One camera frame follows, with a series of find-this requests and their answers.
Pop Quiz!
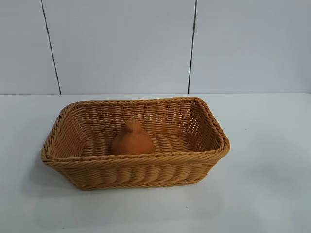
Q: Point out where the bumpy orange fruit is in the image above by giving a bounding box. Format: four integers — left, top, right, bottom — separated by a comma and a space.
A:
111, 118, 156, 156

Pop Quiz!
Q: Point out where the brown woven wicker basket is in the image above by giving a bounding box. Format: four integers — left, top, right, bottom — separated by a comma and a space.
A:
40, 97, 231, 191

